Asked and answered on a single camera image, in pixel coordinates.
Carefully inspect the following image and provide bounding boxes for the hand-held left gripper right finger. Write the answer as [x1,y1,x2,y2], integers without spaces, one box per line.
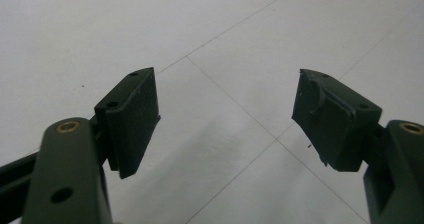
[291,68,424,224]

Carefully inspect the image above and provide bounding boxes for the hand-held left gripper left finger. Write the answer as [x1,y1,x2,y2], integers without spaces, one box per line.
[20,67,162,224]

